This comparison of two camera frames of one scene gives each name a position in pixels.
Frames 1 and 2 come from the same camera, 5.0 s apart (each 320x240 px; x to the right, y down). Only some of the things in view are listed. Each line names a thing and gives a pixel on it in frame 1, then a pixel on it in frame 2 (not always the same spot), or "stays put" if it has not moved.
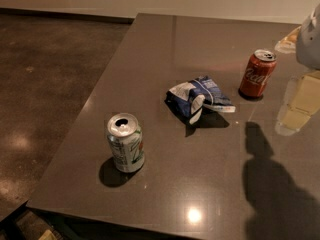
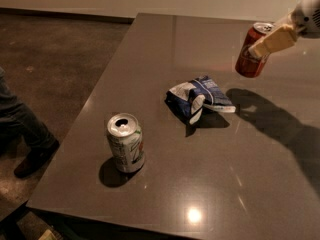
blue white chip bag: x=188 y=99 stays put
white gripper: x=309 y=44 → x=307 y=17
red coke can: x=256 y=74 → x=249 y=65
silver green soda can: x=126 y=139 stays put
